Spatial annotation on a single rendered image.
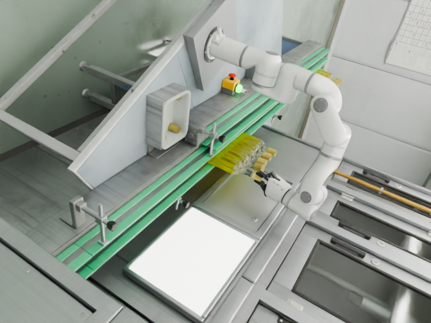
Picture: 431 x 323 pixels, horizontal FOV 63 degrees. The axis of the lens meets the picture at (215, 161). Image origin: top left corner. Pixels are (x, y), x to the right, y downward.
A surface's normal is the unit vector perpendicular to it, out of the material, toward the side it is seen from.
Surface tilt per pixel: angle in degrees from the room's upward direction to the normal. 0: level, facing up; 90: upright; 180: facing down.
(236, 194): 90
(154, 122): 90
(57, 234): 90
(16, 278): 90
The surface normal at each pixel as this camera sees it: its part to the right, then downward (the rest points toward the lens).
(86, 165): 0.84, 0.40
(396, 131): -0.52, 0.45
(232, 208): 0.12, -0.80
